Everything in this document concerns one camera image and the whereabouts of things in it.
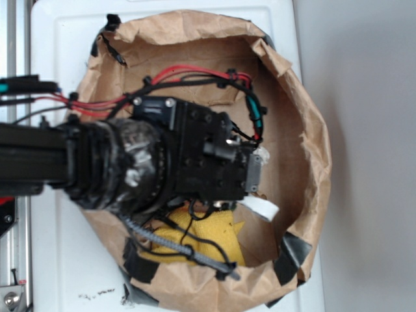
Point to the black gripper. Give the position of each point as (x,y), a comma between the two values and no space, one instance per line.
(199,156)

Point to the crumpled white paper ball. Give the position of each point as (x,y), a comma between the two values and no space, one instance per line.
(264,155)

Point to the yellow knitted cloth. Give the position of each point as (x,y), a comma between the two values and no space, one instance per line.
(219,228)

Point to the brown paper bag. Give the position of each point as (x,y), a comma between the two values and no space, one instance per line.
(228,65)

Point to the white plastic tray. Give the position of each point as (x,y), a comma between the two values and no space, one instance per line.
(71,269)

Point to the aluminium extrusion frame rail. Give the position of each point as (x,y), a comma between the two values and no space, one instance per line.
(16,271)

